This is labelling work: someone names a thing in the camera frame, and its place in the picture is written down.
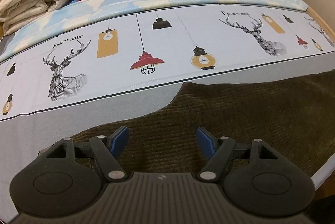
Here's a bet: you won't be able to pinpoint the blue white patterned sheet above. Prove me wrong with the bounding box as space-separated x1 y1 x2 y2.
1 0 308 61

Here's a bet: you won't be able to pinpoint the dark olive corduroy pants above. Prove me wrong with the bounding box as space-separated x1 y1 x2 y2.
74 71 334 176

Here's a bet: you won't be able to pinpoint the grey printed bed sheet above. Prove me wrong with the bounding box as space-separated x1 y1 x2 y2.
1 5 334 221

